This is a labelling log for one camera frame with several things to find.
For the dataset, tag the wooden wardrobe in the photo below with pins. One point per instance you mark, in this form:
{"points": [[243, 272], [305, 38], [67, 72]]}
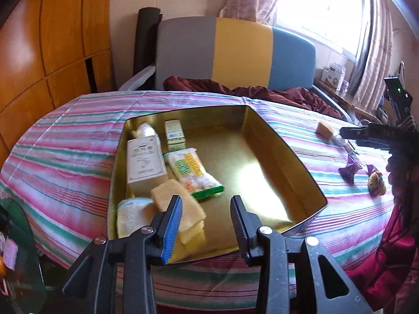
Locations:
{"points": [[42, 55]]}

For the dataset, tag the green-ended cracker packet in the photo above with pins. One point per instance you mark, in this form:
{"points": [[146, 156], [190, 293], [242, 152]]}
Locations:
{"points": [[193, 173]]}

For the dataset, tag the white cotton pack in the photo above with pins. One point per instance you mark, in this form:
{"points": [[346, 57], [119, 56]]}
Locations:
{"points": [[342, 142]]}

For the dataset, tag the wooden side table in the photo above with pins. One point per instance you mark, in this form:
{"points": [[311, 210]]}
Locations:
{"points": [[356, 106]]}

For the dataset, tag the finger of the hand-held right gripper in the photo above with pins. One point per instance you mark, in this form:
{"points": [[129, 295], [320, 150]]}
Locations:
{"points": [[363, 134]]}

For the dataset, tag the small green carton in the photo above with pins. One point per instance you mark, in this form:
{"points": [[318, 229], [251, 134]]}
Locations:
{"points": [[175, 134]]}

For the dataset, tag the glass side table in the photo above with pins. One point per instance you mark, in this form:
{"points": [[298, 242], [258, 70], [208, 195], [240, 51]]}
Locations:
{"points": [[19, 268]]}

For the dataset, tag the purple picture snack packet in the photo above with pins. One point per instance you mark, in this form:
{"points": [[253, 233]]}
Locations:
{"points": [[374, 181]]}

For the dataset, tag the dark red blanket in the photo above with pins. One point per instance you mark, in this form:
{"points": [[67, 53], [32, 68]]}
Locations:
{"points": [[288, 96]]}

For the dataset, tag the white carton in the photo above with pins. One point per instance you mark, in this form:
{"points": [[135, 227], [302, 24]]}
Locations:
{"points": [[145, 165]]}

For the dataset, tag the yellow sponge block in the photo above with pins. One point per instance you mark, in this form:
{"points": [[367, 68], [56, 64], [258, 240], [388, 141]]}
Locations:
{"points": [[193, 235], [325, 129], [178, 199]]}

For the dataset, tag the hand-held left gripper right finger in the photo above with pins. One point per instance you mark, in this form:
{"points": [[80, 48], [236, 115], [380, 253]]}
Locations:
{"points": [[240, 225]]}

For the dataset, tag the blue-edged white washcloth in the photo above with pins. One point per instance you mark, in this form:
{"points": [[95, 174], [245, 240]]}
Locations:
{"points": [[134, 216]]}

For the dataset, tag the white towel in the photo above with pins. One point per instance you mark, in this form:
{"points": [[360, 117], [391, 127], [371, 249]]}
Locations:
{"points": [[144, 130]]}

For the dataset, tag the gold-lined gift box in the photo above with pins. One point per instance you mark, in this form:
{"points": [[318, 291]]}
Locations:
{"points": [[248, 157]]}

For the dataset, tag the black rolled mat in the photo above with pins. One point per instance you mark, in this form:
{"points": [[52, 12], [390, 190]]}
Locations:
{"points": [[145, 39]]}

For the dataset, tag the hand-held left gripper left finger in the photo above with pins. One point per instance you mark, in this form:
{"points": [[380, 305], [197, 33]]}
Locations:
{"points": [[172, 232]]}

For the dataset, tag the grey yellow blue chair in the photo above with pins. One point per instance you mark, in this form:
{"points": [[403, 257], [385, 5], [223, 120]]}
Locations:
{"points": [[235, 52]]}

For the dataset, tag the window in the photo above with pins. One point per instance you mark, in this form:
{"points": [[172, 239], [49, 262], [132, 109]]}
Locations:
{"points": [[324, 6]]}

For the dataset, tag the striped tablecloth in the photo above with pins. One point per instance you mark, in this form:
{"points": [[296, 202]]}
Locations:
{"points": [[65, 150]]}

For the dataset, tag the white printed box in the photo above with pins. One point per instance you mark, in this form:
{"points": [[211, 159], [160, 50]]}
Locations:
{"points": [[334, 73]]}

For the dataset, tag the person's pink clothing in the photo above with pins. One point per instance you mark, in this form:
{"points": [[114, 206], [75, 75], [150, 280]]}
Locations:
{"points": [[386, 258]]}

